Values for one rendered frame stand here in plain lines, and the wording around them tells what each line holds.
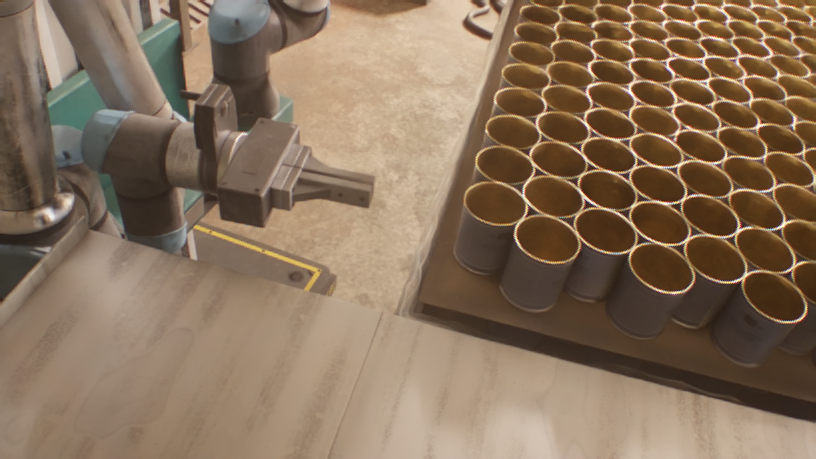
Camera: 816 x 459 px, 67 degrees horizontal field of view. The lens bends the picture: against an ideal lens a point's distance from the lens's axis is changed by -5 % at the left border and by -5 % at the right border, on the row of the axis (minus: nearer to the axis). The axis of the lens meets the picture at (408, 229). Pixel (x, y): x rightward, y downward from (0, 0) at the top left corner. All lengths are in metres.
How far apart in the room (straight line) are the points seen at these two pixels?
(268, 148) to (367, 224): 1.64
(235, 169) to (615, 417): 0.45
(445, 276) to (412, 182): 1.85
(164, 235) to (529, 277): 0.44
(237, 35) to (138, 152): 0.57
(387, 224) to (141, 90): 1.60
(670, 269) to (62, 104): 0.89
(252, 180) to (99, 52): 0.26
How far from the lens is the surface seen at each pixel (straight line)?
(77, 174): 0.95
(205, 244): 1.83
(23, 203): 0.82
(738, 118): 1.03
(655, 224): 0.79
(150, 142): 0.75
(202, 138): 0.70
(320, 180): 0.70
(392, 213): 2.40
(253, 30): 1.28
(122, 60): 0.85
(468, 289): 0.71
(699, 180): 0.88
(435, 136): 2.83
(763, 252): 0.82
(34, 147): 0.78
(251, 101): 1.35
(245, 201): 0.68
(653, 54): 1.12
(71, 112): 1.13
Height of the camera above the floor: 1.58
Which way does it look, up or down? 42 degrees down
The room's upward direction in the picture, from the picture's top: 8 degrees clockwise
